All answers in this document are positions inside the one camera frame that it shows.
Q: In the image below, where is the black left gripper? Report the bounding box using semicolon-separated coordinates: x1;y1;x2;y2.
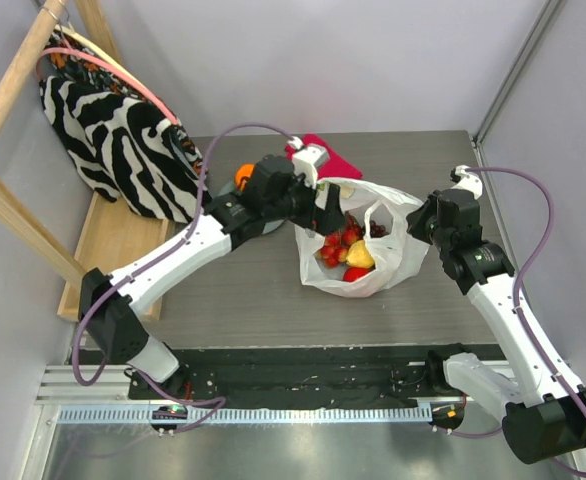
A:
263;169;345;235

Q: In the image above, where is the red yellow strawberry bunch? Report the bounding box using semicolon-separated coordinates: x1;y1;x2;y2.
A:
315;213;363;269

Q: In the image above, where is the white lemon print plastic bag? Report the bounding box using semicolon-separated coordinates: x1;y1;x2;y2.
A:
295;177;428;298

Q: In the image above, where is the dark purple grape bunch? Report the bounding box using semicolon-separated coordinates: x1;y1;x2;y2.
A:
368;220;388;238

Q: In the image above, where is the red apple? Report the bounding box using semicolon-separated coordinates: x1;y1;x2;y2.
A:
342;267;374;283

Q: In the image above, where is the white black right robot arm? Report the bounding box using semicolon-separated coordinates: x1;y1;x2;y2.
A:
407;188;586;464

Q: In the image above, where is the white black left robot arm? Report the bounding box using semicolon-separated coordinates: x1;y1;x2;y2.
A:
79;145;346;399

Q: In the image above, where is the folded red cloth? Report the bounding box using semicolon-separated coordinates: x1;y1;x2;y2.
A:
301;133;363;180

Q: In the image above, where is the orange fruit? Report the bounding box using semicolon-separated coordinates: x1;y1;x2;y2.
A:
234;163;255;191

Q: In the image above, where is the grey glass plate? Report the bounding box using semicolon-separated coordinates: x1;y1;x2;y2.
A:
218;180;284;235

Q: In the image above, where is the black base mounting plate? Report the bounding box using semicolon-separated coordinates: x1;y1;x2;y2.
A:
127;344;487;412

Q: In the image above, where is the zebra pattern black white garment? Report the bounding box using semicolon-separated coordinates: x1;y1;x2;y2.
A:
40;76;203;224

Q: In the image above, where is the pink clothes hanger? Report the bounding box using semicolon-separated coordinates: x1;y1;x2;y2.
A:
40;47;178;125

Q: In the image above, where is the camouflage orange black garment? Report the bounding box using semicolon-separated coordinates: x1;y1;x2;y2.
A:
43;29;203;176

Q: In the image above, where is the cream clothes hanger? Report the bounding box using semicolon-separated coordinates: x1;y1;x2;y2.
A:
54;25;125;71

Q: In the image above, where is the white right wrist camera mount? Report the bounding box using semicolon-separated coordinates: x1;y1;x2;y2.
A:
450;165;483;200

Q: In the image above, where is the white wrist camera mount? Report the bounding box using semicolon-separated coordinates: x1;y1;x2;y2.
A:
450;165;483;200
287;137;329;188

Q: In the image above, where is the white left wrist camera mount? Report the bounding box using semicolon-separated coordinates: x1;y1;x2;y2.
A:
287;137;329;188

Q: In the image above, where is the aluminium corner frame profile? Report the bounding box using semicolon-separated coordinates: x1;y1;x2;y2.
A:
471;0;566;149

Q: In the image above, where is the aluminium cable duct rail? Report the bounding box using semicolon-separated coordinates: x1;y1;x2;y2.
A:
57;403;432;425

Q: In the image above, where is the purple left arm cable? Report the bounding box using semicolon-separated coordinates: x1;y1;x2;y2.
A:
70;122;304;434

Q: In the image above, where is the wooden clothes rack frame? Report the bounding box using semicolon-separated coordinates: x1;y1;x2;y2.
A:
0;1;173;322

